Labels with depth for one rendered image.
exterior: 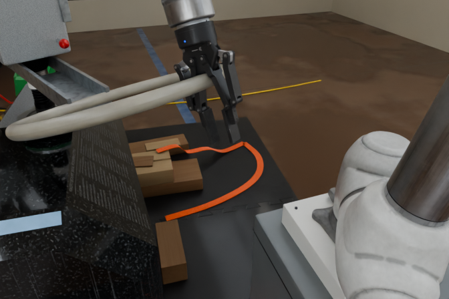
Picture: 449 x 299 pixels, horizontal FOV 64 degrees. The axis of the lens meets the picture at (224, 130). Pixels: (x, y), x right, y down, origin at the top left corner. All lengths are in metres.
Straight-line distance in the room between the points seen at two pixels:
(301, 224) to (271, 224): 0.11
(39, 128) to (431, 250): 0.64
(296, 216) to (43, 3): 1.01
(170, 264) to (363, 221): 1.29
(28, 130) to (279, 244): 0.64
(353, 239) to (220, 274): 1.32
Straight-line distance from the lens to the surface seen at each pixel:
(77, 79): 1.24
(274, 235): 1.00
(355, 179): 0.77
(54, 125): 0.65
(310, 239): 0.92
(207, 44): 0.67
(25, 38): 1.33
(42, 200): 1.17
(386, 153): 0.77
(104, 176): 1.37
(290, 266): 0.94
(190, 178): 2.32
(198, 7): 0.66
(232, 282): 1.88
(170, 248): 1.87
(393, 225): 0.61
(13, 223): 1.16
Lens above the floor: 1.52
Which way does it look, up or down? 30 degrees down
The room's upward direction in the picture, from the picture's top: straight up
